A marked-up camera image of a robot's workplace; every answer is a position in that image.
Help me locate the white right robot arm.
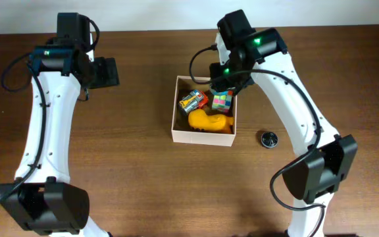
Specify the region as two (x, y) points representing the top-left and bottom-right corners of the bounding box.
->
(210, 26), (358, 236)

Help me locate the pink cardboard box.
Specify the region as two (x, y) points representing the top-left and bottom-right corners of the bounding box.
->
(171, 76), (238, 147)

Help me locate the multicolour puzzle cube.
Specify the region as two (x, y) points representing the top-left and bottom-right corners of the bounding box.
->
(211, 91), (233, 113)

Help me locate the round black tin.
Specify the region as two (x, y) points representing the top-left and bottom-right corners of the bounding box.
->
(260, 132), (278, 149)

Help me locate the yellow toy animal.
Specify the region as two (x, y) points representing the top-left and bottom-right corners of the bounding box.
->
(188, 109), (234, 134)

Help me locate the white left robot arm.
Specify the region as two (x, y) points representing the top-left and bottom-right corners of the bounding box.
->
(0, 45), (119, 236)

